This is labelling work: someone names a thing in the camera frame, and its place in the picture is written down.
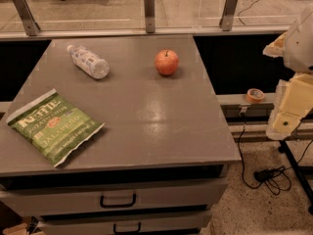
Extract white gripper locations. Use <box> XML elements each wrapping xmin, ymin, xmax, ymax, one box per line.
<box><xmin>263</xmin><ymin>32</ymin><xmax>313</xmax><ymax>140</ymax></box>

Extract clear plastic water bottle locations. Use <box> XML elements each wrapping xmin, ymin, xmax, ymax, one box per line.
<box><xmin>67</xmin><ymin>45</ymin><xmax>110</xmax><ymax>79</ymax></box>

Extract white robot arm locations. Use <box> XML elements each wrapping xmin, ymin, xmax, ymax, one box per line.
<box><xmin>263</xmin><ymin>4</ymin><xmax>313</xmax><ymax>140</ymax></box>

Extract orange tape roll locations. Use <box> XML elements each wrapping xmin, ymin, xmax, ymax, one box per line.
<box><xmin>246</xmin><ymin>88</ymin><xmax>265</xmax><ymax>104</ymax></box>

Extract red apple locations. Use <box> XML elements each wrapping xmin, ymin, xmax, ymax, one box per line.
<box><xmin>155</xmin><ymin>49</ymin><xmax>179</xmax><ymax>75</ymax></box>

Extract lower grey drawer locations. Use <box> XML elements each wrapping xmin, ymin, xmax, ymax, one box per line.
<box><xmin>38</xmin><ymin>211</ymin><xmax>211</xmax><ymax>235</ymax></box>

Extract grey drawer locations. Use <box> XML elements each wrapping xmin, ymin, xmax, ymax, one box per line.
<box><xmin>0</xmin><ymin>178</ymin><xmax>227</xmax><ymax>216</ymax></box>
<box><xmin>38</xmin><ymin>211</ymin><xmax>211</xmax><ymax>235</ymax></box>

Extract upper grey drawer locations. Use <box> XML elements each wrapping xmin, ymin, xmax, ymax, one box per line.
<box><xmin>0</xmin><ymin>178</ymin><xmax>227</xmax><ymax>216</ymax></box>

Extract green Kettle chips bag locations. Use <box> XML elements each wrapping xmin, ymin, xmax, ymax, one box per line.
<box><xmin>6</xmin><ymin>89</ymin><xmax>104</xmax><ymax>167</ymax></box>

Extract right metal glass bracket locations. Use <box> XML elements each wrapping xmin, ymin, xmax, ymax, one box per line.
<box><xmin>219</xmin><ymin>0</ymin><xmax>238</xmax><ymax>31</ymax></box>

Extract metal glass bracket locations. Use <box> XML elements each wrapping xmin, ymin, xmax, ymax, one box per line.
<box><xmin>12</xmin><ymin>0</ymin><xmax>41</xmax><ymax>36</ymax></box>
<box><xmin>144</xmin><ymin>0</ymin><xmax>156</xmax><ymax>33</ymax></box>
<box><xmin>219</xmin><ymin>0</ymin><xmax>238</xmax><ymax>31</ymax></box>

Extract black power cable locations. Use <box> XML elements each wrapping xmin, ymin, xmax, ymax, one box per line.
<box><xmin>237</xmin><ymin>115</ymin><xmax>313</xmax><ymax>196</ymax></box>

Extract middle metal glass bracket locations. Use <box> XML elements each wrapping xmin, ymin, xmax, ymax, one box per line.
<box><xmin>144</xmin><ymin>0</ymin><xmax>156</xmax><ymax>33</ymax></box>

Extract left metal glass bracket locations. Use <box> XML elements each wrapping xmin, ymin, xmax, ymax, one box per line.
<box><xmin>12</xmin><ymin>0</ymin><xmax>41</xmax><ymax>36</ymax></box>

